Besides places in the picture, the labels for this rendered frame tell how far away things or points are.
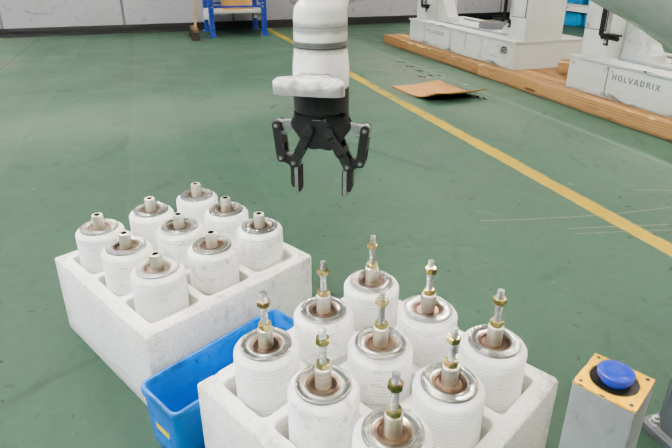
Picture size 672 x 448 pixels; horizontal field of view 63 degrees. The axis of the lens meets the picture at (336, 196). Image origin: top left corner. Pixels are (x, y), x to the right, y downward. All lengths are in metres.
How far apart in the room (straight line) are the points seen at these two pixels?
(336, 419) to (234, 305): 0.42
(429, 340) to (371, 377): 0.13
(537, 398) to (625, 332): 0.56
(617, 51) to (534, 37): 0.72
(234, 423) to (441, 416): 0.29
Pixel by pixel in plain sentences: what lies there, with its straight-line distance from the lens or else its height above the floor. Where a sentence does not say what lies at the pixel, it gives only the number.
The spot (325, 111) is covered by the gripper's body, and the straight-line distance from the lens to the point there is 0.72.
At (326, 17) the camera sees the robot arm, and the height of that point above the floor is 0.70.
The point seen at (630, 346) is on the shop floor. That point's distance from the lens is 1.38.
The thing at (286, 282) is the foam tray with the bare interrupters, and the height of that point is 0.15.
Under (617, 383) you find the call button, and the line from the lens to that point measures 0.73.
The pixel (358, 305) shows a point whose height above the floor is 0.23.
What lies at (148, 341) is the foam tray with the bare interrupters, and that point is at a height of 0.17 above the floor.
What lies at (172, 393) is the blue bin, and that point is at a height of 0.07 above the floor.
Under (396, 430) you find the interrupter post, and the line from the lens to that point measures 0.70.
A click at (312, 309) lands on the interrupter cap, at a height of 0.25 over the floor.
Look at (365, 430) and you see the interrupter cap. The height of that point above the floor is 0.25.
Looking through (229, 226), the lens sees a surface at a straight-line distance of 1.22.
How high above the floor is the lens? 0.77
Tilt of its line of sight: 23 degrees down
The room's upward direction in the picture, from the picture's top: straight up
